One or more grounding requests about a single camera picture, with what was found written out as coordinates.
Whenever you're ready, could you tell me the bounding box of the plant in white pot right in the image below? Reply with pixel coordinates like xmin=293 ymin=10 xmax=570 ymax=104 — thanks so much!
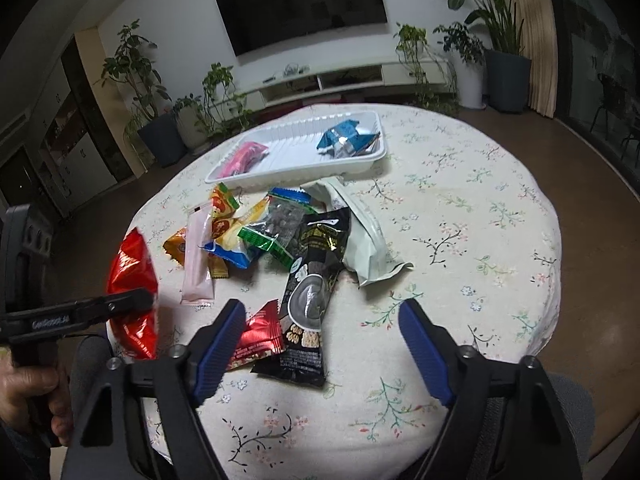
xmin=434 ymin=22 xmax=486 ymax=110

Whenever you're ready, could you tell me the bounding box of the pink snack packet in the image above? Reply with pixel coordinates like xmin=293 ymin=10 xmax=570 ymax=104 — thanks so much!
xmin=218 ymin=141 xmax=269 ymax=179

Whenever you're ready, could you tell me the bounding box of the pale green white bag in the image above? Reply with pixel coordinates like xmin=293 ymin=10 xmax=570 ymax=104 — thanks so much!
xmin=300 ymin=177 xmax=414 ymax=287

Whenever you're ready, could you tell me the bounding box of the plant in white pot left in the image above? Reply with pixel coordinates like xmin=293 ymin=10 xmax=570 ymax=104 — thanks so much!
xmin=172 ymin=93 xmax=209 ymax=153

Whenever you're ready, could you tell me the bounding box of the trailing plant on console right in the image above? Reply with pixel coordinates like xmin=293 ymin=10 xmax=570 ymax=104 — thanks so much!
xmin=394 ymin=23 xmax=459 ymax=117

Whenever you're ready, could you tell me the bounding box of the large red snack bag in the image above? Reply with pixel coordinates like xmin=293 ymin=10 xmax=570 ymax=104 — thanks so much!
xmin=106 ymin=228 xmax=158 ymax=360

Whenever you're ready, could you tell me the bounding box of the blue white snack bag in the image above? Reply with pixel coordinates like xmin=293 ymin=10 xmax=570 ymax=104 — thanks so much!
xmin=316 ymin=119 xmax=380 ymax=159

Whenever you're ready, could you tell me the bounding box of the tall plant dark pot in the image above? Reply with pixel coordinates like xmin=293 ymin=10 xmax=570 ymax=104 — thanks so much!
xmin=447 ymin=0 xmax=532 ymax=114
xmin=100 ymin=18 xmax=186 ymax=168

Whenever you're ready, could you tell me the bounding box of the white tv console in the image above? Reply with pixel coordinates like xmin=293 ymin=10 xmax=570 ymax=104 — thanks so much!
xmin=234 ymin=58 xmax=449 ymax=111

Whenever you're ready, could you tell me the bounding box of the beige curtain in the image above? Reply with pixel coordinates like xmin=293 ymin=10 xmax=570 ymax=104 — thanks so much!
xmin=514 ymin=0 xmax=559 ymax=118

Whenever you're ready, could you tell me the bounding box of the tall plant dark pot right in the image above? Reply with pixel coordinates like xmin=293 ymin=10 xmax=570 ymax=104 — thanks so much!
xmin=447 ymin=0 xmax=532 ymax=114

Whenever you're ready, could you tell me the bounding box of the glass sliding door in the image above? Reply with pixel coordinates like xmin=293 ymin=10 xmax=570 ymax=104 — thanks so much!
xmin=551 ymin=0 xmax=639 ymax=190

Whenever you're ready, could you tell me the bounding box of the person's left hand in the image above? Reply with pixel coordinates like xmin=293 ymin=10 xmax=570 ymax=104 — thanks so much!
xmin=1 ymin=350 xmax=74 ymax=445

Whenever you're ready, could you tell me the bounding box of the small red foil packet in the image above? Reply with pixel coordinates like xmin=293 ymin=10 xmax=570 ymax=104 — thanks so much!
xmin=227 ymin=300 xmax=286 ymax=370

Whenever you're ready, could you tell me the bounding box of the tall plant dark pot left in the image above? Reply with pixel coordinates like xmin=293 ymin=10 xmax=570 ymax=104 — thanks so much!
xmin=100 ymin=18 xmax=186 ymax=168

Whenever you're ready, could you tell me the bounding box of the black snack bag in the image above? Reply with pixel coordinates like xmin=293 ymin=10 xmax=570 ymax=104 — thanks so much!
xmin=252 ymin=207 xmax=350 ymax=388

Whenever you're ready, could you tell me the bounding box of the plant in white pot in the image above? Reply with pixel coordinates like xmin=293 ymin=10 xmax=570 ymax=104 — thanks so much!
xmin=434 ymin=22 xmax=486 ymax=110
xmin=172 ymin=93 xmax=209 ymax=153

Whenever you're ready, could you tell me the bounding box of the trailing plant on console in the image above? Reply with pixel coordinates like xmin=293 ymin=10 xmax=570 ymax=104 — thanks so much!
xmin=394 ymin=23 xmax=459 ymax=117
xmin=196 ymin=63 xmax=252 ymax=136

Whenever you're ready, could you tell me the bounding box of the white cabinet left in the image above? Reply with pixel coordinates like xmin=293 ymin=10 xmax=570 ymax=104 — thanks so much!
xmin=28 ymin=53 xmax=134 ymax=214

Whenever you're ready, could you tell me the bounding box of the wall mounted black television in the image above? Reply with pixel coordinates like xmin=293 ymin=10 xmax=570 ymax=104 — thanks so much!
xmin=216 ymin=0 xmax=387 ymax=55

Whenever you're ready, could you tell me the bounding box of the red yellow small packet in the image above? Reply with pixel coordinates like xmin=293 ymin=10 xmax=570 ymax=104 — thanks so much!
xmin=209 ymin=182 xmax=240 ymax=220

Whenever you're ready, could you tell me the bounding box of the trailing plant on console left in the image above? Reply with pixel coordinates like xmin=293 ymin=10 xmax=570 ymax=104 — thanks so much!
xmin=196 ymin=63 xmax=252 ymax=136

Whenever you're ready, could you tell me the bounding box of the clear green nut bag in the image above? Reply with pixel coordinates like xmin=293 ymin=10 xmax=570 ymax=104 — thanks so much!
xmin=239 ymin=188 xmax=316 ymax=270

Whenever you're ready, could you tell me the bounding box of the blue yellow chip bag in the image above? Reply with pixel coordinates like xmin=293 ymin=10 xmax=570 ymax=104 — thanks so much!
xmin=203 ymin=197 xmax=269 ymax=270

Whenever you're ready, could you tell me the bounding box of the white plastic tray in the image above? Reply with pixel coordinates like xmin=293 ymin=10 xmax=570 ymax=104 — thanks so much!
xmin=205 ymin=110 xmax=386 ymax=188

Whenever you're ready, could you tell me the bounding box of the orange snack packet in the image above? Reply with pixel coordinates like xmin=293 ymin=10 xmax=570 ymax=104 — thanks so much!
xmin=163 ymin=228 xmax=229 ymax=278

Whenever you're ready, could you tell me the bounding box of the long pale pink packet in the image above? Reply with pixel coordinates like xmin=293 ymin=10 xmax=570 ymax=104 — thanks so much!
xmin=181 ymin=203 xmax=214 ymax=307

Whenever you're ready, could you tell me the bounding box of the floral white tablecloth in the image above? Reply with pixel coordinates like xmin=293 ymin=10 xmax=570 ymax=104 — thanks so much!
xmin=104 ymin=103 xmax=562 ymax=480

